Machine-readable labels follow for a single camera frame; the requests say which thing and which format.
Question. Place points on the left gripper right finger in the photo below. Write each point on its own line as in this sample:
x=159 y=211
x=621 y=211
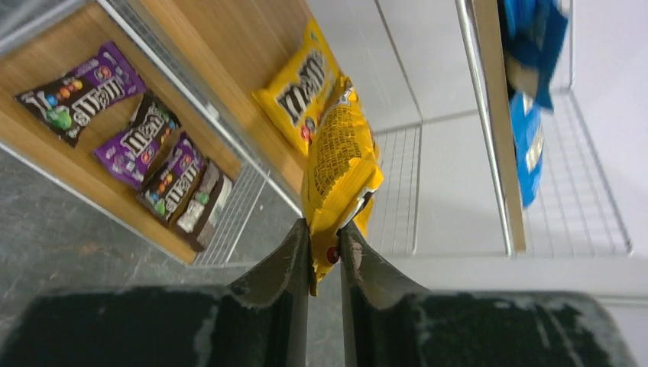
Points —
x=390 y=320

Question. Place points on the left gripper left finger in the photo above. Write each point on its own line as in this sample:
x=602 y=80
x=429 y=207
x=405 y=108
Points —
x=257 y=320

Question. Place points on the yellow m&m bag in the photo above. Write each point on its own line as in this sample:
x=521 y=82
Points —
x=341 y=176
x=296 y=97

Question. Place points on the purple m&m bag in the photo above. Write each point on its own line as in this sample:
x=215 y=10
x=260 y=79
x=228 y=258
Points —
x=163 y=193
x=67 y=105
x=129 y=154

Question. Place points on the blue candy bag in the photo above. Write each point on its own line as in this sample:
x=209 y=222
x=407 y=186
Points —
x=529 y=143
x=532 y=34

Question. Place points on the purple m&m bag top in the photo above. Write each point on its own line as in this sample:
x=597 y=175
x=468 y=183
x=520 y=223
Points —
x=67 y=105

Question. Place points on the brown candy bag on shelf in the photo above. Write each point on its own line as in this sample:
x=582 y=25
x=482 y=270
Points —
x=198 y=223

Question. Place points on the white wire wooden shelf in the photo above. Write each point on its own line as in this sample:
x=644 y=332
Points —
x=433 y=82

